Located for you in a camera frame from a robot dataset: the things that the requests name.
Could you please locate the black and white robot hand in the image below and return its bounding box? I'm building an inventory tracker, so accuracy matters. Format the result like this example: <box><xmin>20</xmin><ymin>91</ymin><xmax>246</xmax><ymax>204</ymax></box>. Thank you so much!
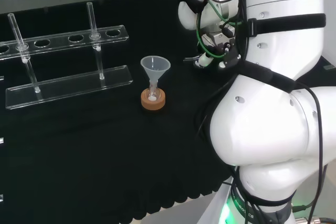
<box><xmin>183</xmin><ymin>46</ymin><xmax>242</xmax><ymax>73</ymax></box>

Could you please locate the translucent plastic funnel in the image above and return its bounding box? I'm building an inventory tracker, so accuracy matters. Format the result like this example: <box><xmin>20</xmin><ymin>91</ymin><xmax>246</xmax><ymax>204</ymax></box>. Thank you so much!
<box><xmin>140</xmin><ymin>55</ymin><xmax>172</xmax><ymax>86</ymax></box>

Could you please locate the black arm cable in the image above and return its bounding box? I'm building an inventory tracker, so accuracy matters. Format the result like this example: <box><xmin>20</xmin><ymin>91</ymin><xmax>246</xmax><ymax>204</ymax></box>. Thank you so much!
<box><xmin>293</xmin><ymin>81</ymin><xmax>324</xmax><ymax>224</ymax></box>

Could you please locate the green cable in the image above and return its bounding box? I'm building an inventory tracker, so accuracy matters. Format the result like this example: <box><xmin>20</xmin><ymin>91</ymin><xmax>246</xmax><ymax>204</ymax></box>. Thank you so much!
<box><xmin>196</xmin><ymin>0</ymin><xmax>239</xmax><ymax>60</ymax></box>

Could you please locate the small round-bottom glass flask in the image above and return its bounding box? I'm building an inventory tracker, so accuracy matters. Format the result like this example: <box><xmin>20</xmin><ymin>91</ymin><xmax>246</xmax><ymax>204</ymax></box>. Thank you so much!
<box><xmin>146</xmin><ymin>80</ymin><xmax>162</xmax><ymax>103</ymax></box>

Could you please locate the clear acrylic funnel stand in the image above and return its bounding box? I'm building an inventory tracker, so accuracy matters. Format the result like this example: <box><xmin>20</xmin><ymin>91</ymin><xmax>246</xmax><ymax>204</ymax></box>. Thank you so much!
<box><xmin>0</xmin><ymin>2</ymin><xmax>133</xmax><ymax>111</ymax></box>

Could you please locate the black cloth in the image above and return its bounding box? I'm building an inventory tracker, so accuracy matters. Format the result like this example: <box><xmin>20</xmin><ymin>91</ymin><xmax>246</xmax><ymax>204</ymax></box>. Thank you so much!
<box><xmin>0</xmin><ymin>0</ymin><xmax>336</xmax><ymax>221</ymax></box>

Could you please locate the cork ring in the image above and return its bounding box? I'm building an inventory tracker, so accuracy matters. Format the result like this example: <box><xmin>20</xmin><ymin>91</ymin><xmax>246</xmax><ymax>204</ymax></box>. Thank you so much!
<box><xmin>140</xmin><ymin>88</ymin><xmax>167</xmax><ymax>112</ymax></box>

